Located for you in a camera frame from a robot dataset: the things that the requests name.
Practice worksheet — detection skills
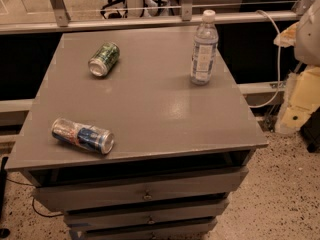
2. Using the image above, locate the black stand at left edge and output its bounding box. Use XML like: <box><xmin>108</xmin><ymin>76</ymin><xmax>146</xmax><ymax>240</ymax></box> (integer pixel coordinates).
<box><xmin>0</xmin><ymin>157</ymin><xmax>10</xmax><ymax>240</ymax></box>

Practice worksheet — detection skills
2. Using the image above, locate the green soda can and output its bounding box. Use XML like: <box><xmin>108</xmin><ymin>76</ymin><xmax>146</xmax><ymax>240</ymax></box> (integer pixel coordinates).
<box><xmin>88</xmin><ymin>42</ymin><xmax>120</xmax><ymax>77</ymax></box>

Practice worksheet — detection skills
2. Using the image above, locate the clear blue-labelled plastic bottle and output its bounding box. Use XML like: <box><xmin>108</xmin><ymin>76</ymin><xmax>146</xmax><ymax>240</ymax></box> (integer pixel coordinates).
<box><xmin>190</xmin><ymin>10</ymin><xmax>219</xmax><ymax>85</ymax></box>

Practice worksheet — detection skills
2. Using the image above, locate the middle grey drawer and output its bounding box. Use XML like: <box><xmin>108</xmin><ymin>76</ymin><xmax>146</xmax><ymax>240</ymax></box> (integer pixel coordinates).
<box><xmin>64</xmin><ymin>195</ymin><xmax>229</xmax><ymax>230</ymax></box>

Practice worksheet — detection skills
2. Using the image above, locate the white cable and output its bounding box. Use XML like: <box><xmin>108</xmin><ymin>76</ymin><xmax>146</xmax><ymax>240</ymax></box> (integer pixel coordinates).
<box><xmin>249</xmin><ymin>9</ymin><xmax>283</xmax><ymax>109</ymax></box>

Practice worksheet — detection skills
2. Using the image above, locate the grey drawer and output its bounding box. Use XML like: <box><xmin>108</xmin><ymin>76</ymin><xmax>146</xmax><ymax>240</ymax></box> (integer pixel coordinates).
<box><xmin>64</xmin><ymin>195</ymin><xmax>229</xmax><ymax>230</ymax></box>
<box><xmin>33</xmin><ymin>166</ymin><xmax>248</xmax><ymax>212</ymax></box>
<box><xmin>70</xmin><ymin>217</ymin><xmax>217</xmax><ymax>240</ymax></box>

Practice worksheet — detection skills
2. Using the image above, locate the black cable on floor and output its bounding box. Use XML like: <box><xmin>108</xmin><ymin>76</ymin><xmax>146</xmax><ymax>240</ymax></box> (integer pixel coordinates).
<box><xmin>5</xmin><ymin>177</ymin><xmax>64</xmax><ymax>218</ymax></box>

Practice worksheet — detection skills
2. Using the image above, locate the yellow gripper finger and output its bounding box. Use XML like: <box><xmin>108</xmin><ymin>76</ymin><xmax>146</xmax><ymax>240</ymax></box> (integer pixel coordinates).
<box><xmin>275</xmin><ymin>65</ymin><xmax>320</xmax><ymax>134</ymax></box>
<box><xmin>274</xmin><ymin>23</ymin><xmax>298</xmax><ymax>48</ymax></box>

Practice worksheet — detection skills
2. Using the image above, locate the bottom grey drawer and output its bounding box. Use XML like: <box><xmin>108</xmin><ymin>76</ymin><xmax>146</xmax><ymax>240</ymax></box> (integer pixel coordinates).
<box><xmin>70</xmin><ymin>217</ymin><xmax>217</xmax><ymax>240</ymax></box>

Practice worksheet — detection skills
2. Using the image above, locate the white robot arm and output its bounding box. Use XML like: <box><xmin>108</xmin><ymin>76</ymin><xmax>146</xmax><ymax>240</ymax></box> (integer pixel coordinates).
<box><xmin>274</xmin><ymin>0</ymin><xmax>320</xmax><ymax>134</ymax></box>

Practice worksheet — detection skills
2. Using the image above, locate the blue and silver can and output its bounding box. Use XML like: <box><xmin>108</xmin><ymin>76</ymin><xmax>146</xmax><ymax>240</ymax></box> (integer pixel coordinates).
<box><xmin>51</xmin><ymin>118</ymin><xmax>115</xmax><ymax>155</ymax></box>

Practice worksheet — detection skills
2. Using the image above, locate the black office chair base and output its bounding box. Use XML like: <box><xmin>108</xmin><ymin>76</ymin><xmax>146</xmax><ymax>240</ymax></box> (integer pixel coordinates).
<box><xmin>100</xmin><ymin>0</ymin><xmax>128</xmax><ymax>19</ymax></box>

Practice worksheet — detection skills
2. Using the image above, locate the grey drawer cabinet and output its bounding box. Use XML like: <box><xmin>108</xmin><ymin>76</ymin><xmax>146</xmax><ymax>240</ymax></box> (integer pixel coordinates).
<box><xmin>4</xmin><ymin>25</ymin><xmax>270</xmax><ymax>240</ymax></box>

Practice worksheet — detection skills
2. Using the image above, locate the top grey drawer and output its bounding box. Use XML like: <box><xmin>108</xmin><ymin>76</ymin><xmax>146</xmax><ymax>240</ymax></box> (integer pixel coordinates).
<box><xmin>33</xmin><ymin>166</ymin><xmax>248</xmax><ymax>212</ymax></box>

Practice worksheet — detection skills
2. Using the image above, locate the upper metal rail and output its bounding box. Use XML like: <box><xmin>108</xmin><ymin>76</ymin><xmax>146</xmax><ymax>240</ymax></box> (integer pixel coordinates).
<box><xmin>0</xmin><ymin>10</ymin><xmax>300</xmax><ymax>35</ymax></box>

